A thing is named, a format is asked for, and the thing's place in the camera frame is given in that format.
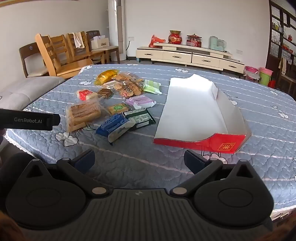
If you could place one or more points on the pink basin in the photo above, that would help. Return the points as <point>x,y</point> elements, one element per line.
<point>251,69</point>

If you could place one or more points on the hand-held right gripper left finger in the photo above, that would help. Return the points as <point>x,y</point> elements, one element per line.
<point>85,161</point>

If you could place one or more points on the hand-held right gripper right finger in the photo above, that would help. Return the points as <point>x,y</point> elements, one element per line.
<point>193,162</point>

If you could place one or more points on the dark green snack packet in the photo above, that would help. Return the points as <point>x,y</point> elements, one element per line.
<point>141,119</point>

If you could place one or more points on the green bucket with pink rim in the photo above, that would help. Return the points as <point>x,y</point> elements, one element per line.
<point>264,78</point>

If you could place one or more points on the light wooden chair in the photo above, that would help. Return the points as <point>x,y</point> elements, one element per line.
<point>69,41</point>
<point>69,67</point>
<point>59,44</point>

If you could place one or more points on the white towel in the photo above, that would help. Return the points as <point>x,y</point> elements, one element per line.
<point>78,40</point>

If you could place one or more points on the clear cracker packet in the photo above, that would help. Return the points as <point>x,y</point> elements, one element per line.
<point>121,77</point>

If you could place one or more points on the green label biscuit packet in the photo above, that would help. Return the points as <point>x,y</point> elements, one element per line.
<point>118,109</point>

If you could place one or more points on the dark wooden display shelf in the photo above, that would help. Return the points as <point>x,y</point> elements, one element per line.
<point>270,60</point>

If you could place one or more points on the cream low cabinet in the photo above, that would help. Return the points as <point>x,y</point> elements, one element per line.
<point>175,55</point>

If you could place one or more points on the clear round biscuit packet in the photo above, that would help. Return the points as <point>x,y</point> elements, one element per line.
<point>129,89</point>

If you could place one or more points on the purple snack packet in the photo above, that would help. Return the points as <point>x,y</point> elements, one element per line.
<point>141,102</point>

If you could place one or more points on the dark chair with pale cushion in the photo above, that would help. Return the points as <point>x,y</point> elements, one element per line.
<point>34,64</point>

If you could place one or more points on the light green snack packet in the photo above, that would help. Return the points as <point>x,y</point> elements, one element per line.
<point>151,86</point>

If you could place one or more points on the small wooden stool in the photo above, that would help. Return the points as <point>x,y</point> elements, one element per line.
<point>252,77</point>

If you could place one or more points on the small brown snack packet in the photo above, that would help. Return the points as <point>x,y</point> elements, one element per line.
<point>105,92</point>

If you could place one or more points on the blue snack packet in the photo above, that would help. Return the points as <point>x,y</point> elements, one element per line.
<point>111,125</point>

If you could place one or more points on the white and red cardboard box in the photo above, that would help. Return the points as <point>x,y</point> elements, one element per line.
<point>192,111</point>

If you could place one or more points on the dark brown cushioned chair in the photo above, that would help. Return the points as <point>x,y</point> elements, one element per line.
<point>90,37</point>

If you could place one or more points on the yellow snack packet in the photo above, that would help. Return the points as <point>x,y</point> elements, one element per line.
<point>105,76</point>

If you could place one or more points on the red carousel gift box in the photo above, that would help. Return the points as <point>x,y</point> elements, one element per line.
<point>193,42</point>

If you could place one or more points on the mint green kitchen appliance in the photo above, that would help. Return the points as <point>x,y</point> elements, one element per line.
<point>214,44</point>

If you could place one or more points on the large clear bread packet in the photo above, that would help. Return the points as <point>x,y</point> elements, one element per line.
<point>81,114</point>

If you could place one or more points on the white tower air conditioner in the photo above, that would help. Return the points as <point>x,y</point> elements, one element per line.
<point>113,34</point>

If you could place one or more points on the white gift bag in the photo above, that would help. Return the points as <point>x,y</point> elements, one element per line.
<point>101,42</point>

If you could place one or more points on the grey sofa cushion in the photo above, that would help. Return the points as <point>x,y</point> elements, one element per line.
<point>27,90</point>

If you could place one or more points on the small red container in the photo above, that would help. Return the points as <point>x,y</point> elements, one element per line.
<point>272,83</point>

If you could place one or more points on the red and gold pot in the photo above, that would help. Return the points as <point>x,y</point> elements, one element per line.
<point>175,38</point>

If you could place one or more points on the red plastic bag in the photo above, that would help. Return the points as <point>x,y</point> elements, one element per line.
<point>156,41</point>

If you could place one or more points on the grey-blue quilted blanket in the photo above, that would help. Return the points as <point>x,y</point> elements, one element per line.
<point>129,148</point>

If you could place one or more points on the red and white snack packet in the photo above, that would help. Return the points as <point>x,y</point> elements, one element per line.
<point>84,95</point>

